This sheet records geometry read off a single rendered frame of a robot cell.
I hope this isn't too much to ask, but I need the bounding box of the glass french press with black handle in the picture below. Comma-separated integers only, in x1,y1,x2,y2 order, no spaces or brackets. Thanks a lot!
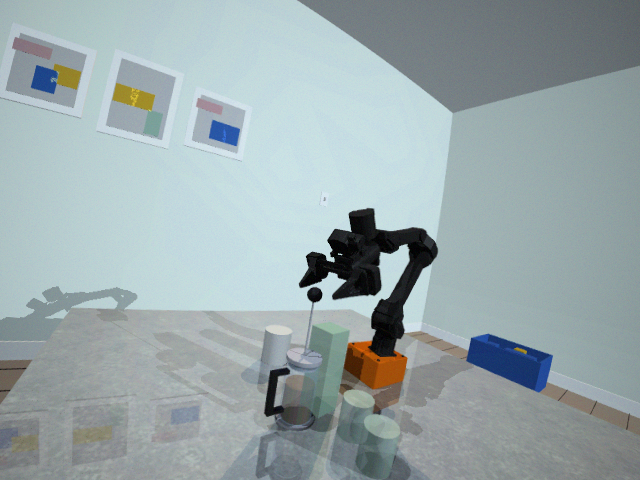
264,287,323,431

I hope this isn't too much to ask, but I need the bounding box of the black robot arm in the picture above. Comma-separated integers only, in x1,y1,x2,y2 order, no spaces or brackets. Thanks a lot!
327,208,438,357

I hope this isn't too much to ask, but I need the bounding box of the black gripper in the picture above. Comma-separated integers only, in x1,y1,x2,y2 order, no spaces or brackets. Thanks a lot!
299,248,382,300

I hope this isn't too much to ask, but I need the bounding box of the pale green tall block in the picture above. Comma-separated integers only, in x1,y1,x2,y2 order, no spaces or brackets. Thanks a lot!
308,322,350,418

